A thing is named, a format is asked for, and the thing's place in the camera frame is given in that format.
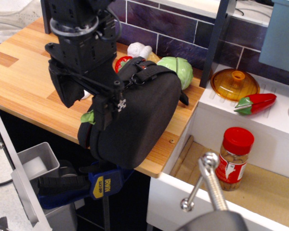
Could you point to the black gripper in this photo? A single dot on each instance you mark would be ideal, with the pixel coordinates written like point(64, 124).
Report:
point(83, 61)

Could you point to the green tape zipper pull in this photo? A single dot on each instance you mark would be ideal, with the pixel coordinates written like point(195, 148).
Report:
point(88, 117)

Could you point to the black zipper bag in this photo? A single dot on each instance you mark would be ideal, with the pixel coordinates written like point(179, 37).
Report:
point(152, 93)

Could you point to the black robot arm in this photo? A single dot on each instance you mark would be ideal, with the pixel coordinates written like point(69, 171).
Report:
point(85, 15)

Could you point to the toy fried egg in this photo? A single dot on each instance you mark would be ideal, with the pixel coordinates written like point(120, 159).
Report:
point(86, 95)

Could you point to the red toy tomato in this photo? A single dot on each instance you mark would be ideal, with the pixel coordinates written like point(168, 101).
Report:
point(121, 62)

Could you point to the white toy cauliflower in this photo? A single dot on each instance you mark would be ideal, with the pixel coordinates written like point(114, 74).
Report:
point(138, 49)

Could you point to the grey metal bin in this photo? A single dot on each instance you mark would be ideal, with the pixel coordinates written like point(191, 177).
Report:
point(39, 161)

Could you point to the blue Irwin bar clamp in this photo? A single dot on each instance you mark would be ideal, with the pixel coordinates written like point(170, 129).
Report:
point(97, 181)

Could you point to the green toy cabbage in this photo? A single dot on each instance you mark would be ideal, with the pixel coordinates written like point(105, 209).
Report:
point(182, 68)

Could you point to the orange transparent pot lid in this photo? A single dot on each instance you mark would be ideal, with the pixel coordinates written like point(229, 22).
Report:
point(232, 84)

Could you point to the red lid peanut jar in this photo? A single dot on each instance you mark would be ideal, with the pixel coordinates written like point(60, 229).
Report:
point(234, 152)

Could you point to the red toy chili pepper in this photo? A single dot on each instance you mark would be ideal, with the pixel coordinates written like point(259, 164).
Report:
point(255, 103)

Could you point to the blue grey box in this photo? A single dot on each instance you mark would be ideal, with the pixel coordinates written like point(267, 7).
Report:
point(275, 49)

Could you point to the dark grey shelf post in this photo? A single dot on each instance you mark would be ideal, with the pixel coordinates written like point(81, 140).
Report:
point(46, 14)

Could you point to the grey upright post right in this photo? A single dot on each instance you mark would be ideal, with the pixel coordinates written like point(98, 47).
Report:
point(225, 11)

